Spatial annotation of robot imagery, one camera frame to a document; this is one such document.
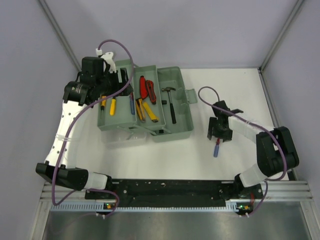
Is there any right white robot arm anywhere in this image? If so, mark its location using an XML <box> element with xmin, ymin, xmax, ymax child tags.
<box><xmin>207</xmin><ymin>100</ymin><xmax>300</xmax><ymax>198</ymax></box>

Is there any green cantilever tool box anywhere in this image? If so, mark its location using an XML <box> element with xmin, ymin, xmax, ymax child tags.
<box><xmin>97</xmin><ymin>59</ymin><xmax>198</xmax><ymax>144</ymax></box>

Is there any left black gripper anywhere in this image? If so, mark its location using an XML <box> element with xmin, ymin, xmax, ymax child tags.
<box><xmin>95</xmin><ymin>67</ymin><xmax>133</xmax><ymax>97</ymax></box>

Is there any small red utility knife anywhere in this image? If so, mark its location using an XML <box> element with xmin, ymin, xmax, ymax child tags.
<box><xmin>139</xmin><ymin>75</ymin><xmax>148</xmax><ymax>100</ymax></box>

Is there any blue red precision screwdriver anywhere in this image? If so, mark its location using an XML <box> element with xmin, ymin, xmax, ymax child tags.
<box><xmin>129</xmin><ymin>92</ymin><xmax>135</xmax><ymax>115</ymax></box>

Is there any grey slotted cable duct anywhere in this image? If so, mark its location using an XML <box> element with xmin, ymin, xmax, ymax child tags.
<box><xmin>50</xmin><ymin>201</ymin><xmax>239</xmax><ymax>213</ymax></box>

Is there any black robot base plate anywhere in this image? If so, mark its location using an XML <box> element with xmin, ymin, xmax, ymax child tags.
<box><xmin>84</xmin><ymin>177</ymin><xmax>265</xmax><ymax>202</ymax></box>

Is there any large red utility knife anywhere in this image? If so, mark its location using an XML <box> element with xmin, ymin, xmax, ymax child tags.
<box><xmin>145</xmin><ymin>80</ymin><xmax>157</xmax><ymax>105</ymax></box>

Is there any yellow utility knife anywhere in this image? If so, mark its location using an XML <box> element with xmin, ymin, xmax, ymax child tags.
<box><xmin>142</xmin><ymin>101</ymin><xmax>159</xmax><ymax>123</ymax></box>

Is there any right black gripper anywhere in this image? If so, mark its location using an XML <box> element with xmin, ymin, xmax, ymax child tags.
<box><xmin>207</xmin><ymin>117</ymin><xmax>232</xmax><ymax>142</ymax></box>

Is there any black handle hammer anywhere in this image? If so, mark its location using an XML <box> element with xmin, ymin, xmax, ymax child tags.
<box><xmin>161</xmin><ymin>87</ymin><xmax>177</xmax><ymax>124</ymax></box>

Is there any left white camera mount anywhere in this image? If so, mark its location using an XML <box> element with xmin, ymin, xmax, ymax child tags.
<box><xmin>95</xmin><ymin>48</ymin><xmax>117</xmax><ymax>73</ymax></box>

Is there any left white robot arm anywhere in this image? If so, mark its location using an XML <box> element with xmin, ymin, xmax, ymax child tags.
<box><xmin>35</xmin><ymin>53</ymin><xmax>125</xmax><ymax>199</ymax></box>

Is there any aluminium frame rail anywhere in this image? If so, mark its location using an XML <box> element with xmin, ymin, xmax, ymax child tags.
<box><xmin>40</xmin><ymin>181</ymin><xmax>314</xmax><ymax>202</ymax></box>

